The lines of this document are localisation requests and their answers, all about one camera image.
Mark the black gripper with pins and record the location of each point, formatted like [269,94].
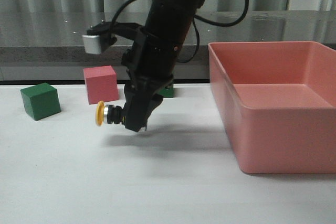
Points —
[150,65]

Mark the yellow push button switch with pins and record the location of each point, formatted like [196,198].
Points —
[109,114]

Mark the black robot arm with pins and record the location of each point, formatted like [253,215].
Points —
[172,17]

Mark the green cube middle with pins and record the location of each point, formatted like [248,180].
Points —
[167,92]

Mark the green cube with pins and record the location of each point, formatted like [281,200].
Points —
[167,92]
[40,101]

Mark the pink cube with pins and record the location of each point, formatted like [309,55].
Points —
[101,84]

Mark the green cube left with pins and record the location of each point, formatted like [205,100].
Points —
[40,101]

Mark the grey stone counter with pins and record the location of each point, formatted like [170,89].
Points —
[49,46]

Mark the pink plastic bin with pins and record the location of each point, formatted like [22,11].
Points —
[277,103]

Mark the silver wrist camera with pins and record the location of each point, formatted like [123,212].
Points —
[98,39]

